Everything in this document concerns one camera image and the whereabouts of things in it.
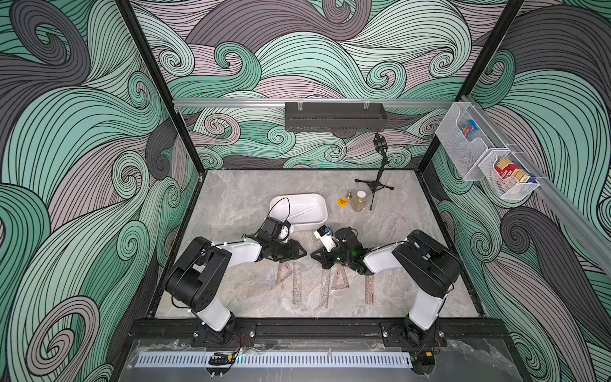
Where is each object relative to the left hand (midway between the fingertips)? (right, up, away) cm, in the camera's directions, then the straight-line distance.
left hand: (303, 252), depth 88 cm
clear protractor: (+2, -5, +1) cm, 5 cm away
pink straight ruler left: (-2, -10, -4) cm, 11 cm away
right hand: (+4, -2, +4) cm, 6 cm away
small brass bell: (+22, +21, +20) cm, 36 cm away
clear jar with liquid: (+24, +19, +10) cm, 32 cm away
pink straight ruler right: (+24, -12, -5) cm, 27 cm away
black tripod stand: (+30, +40, +1) cm, 50 cm away
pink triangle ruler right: (+14, -10, -3) cm, 17 cm away
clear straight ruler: (0, +13, +16) cm, 21 cm away
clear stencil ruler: (+8, -11, -5) cm, 15 cm away
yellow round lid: (+18, +18, +19) cm, 32 cm away
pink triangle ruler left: (-7, -7, -1) cm, 11 cm away
